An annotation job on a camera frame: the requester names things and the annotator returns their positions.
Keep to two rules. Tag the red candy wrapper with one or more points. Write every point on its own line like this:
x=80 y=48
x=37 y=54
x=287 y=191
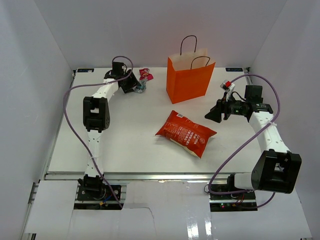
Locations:
x=145 y=74

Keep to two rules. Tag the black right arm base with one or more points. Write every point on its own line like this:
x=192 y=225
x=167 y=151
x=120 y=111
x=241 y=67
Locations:
x=228 y=191

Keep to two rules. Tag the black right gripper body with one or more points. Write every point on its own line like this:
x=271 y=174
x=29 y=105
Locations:
x=233 y=107

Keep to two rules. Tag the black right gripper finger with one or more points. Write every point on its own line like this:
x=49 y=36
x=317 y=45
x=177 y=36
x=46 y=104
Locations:
x=214 y=115
x=219 y=108

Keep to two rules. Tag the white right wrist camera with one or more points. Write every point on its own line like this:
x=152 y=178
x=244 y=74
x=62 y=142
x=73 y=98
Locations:
x=228 y=88

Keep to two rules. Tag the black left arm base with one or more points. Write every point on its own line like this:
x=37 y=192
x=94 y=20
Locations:
x=94 y=189

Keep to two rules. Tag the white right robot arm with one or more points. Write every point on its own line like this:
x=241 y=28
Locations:
x=277 y=168

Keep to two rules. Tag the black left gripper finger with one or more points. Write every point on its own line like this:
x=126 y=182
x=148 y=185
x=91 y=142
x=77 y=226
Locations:
x=132 y=81
x=127 y=89

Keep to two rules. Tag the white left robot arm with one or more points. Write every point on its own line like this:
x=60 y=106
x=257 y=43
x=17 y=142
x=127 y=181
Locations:
x=96 y=119

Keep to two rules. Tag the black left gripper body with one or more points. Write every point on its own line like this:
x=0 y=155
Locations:
x=125 y=75

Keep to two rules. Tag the silver blue candy wrapper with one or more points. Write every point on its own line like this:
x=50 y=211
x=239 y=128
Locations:
x=141 y=87

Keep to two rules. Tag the white front cover board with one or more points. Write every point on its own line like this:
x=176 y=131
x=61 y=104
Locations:
x=162 y=211

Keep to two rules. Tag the large red chips bag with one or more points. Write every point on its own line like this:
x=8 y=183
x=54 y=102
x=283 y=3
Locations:
x=191 y=136

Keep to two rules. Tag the orange paper bag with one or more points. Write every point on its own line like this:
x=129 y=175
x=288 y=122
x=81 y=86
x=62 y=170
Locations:
x=188 y=73

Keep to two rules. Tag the aluminium front table rail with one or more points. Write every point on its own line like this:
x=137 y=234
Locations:
x=119 y=184

